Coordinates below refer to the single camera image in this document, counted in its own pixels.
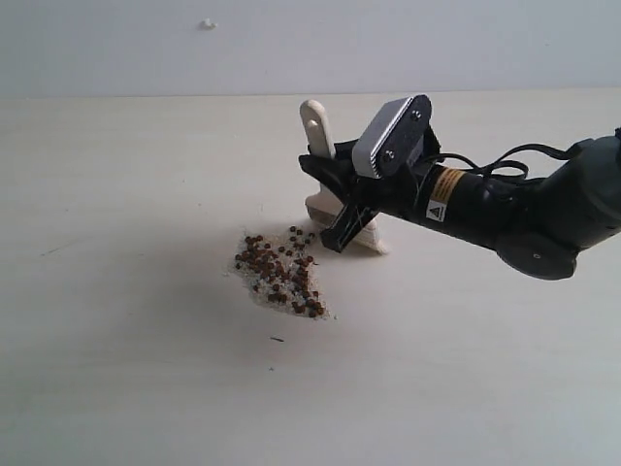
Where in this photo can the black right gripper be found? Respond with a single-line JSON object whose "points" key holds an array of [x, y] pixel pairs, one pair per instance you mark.
{"points": [[359, 200]]}

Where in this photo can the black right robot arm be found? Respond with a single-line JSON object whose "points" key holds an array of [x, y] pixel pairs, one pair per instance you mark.
{"points": [[536, 226]]}

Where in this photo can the pile of grains and pellets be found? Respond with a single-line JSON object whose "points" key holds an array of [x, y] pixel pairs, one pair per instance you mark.
{"points": [[278, 269]]}

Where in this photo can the white wall plug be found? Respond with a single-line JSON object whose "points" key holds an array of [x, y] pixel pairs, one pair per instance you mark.
{"points": [[207, 24]]}

